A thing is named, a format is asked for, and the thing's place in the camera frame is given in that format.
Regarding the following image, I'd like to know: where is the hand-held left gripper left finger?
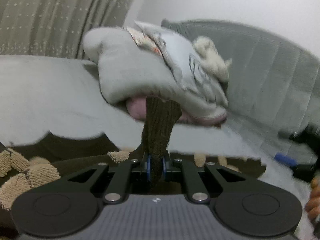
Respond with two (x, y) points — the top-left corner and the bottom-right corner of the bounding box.
(57, 154), (152, 203)

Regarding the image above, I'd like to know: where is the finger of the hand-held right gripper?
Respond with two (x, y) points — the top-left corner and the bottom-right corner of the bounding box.
(274, 152), (298, 168)

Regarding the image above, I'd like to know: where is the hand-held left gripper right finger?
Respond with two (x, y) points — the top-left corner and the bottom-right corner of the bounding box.
(162, 154), (253, 203)

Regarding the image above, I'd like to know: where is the dark brown knit sweater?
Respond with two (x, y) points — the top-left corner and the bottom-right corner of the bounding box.
(0, 96), (267, 233)

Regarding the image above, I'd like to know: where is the person's right hand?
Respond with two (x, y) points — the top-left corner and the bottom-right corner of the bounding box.
(304, 177), (320, 227)

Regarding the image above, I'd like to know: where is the pink pillow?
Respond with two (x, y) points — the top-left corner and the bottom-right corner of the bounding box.
(126, 97), (227, 128)

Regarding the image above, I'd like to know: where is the grey padded headboard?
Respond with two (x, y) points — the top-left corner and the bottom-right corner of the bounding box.
(161, 19), (320, 150)

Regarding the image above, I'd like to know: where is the grey folded quilt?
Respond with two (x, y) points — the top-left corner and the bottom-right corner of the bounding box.
(82, 27), (229, 127)

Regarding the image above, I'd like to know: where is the white plush toy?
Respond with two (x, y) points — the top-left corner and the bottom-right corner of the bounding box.
(192, 36), (233, 83)

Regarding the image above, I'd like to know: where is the grey bed sheet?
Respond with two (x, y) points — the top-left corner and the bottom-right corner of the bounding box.
(0, 54), (313, 200)

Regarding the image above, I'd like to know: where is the floral patterned pillow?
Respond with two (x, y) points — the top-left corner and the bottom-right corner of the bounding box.
(127, 27), (162, 54)

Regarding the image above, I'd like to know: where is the grey star-patterned curtain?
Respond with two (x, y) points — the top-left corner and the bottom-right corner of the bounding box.
(0, 0), (143, 59)

